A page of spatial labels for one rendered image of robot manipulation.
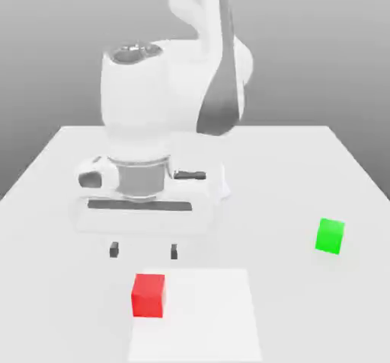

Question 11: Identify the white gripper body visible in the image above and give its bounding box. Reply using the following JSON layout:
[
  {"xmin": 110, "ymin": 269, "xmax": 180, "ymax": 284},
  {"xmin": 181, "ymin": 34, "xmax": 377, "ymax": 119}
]
[{"xmin": 71, "ymin": 195, "xmax": 215, "ymax": 237}]

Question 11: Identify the small red cube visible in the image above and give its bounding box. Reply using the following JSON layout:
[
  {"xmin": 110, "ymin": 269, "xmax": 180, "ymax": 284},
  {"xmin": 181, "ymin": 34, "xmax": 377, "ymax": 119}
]
[{"xmin": 130, "ymin": 273, "xmax": 166, "ymax": 319}]

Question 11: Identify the small green cube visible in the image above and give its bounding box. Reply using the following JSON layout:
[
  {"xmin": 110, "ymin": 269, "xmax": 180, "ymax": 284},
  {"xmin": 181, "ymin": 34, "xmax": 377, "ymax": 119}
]
[{"xmin": 314, "ymin": 217, "xmax": 347, "ymax": 256}]

